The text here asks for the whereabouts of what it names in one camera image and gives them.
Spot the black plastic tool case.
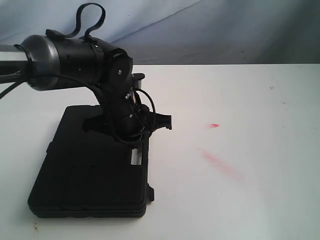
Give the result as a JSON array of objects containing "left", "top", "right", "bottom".
[{"left": 27, "top": 105, "right": 154, "bottom": 218}]

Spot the grey backdrop cloth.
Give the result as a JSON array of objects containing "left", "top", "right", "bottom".
[{"left": 0, "top": 0, "right": 320, "bottom": 66}]

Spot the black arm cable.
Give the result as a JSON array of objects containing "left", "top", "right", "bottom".
[{"left": 0, "top": 2, "right": 157, "bottom": 146}]

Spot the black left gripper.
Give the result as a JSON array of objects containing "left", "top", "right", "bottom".
[{"left": 82, "top": 99, "right": 172, "bottom": 145}]

